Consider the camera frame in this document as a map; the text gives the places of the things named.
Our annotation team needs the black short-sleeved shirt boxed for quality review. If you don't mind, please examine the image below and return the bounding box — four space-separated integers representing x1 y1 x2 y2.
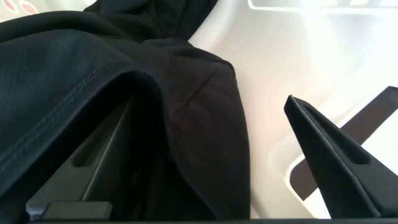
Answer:
0 0 251 220

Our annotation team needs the white laundry basket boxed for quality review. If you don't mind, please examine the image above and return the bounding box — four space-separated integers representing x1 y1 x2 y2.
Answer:
0 0 398 220

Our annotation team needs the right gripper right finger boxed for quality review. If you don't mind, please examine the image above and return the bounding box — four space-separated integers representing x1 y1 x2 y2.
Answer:
283 94 398 219

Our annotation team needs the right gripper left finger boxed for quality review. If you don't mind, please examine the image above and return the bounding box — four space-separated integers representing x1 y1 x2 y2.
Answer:
25 96 135 220

